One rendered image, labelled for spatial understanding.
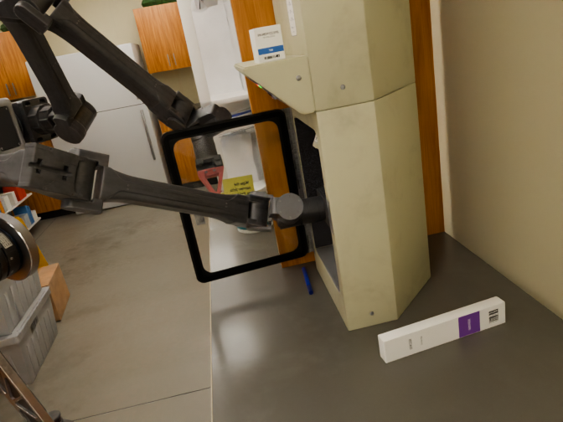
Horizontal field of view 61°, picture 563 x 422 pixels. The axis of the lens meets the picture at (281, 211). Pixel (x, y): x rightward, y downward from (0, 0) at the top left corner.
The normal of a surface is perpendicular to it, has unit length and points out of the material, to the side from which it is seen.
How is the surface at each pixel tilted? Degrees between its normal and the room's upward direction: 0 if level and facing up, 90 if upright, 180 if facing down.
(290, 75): 90
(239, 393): 0
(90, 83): 90
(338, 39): 90
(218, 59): 87
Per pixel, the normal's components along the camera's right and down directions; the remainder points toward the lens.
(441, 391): -0.17, -0.93
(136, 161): 0.15, 0.31
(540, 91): -0.97, 0.21
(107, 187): 0.57, -0.12
